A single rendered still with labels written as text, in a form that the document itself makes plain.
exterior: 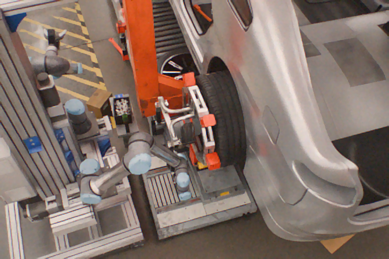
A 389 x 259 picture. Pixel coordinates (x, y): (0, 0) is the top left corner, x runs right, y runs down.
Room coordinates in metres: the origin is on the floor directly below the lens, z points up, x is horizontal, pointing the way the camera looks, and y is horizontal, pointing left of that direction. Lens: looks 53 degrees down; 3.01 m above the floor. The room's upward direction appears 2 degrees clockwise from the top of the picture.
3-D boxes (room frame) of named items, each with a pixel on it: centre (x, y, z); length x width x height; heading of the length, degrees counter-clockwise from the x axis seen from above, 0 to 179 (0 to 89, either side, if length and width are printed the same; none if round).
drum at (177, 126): (1.66, 0.08, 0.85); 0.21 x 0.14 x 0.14; 109
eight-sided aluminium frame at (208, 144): (1.68, 0.01, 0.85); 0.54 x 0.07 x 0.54; 19
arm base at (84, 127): (1.66, 0.82, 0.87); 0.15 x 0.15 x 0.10
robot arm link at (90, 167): (1.20, 0.63, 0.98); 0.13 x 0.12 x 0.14; 10
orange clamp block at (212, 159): (1.38, -0.10, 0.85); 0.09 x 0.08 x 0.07; 19
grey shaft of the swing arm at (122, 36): (3.18, 0.82, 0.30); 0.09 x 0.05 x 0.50; 19
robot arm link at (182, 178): (1.18, 0.08, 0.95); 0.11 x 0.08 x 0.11; 10
